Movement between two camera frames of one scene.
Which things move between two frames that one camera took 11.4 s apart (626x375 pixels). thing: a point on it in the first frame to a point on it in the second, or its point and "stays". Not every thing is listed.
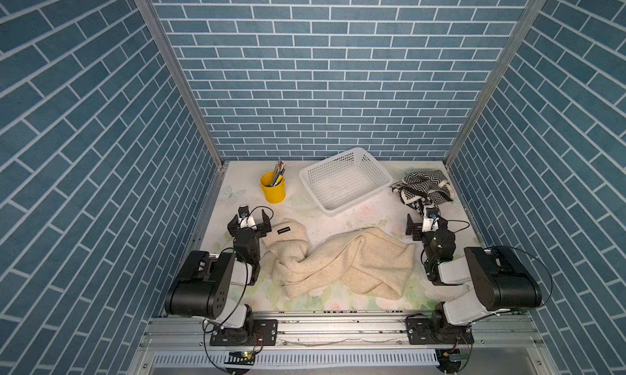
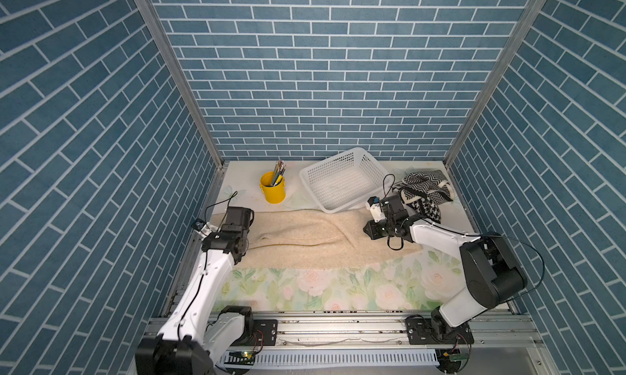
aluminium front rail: (495, 334) stays
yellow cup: (274, 193) stays
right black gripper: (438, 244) to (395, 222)
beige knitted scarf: (368, 261) stays
